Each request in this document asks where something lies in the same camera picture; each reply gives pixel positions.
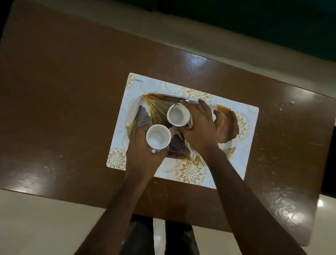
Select person's dark trousers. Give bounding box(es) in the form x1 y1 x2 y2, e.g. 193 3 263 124
119 214 201 255

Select person's right forearm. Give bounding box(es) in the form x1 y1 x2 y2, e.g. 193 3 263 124
202 147 308 255

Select oval leaf-print platter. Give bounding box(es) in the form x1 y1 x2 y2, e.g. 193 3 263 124
125 92 240 161

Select brown wooden table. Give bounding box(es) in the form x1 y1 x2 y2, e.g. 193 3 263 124
0 0 336 247

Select person's left forearm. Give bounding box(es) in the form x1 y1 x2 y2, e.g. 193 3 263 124
75 171 158 255

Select white gold placemat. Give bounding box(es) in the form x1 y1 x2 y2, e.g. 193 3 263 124
106 72 260 189

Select person's right hand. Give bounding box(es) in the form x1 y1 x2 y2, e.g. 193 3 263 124
180 98 224 158

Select person's left hand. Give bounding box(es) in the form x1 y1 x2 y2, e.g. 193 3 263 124
125 124 169 182

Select green fabric sofa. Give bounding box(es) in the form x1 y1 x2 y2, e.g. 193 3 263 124
115 0 336 63

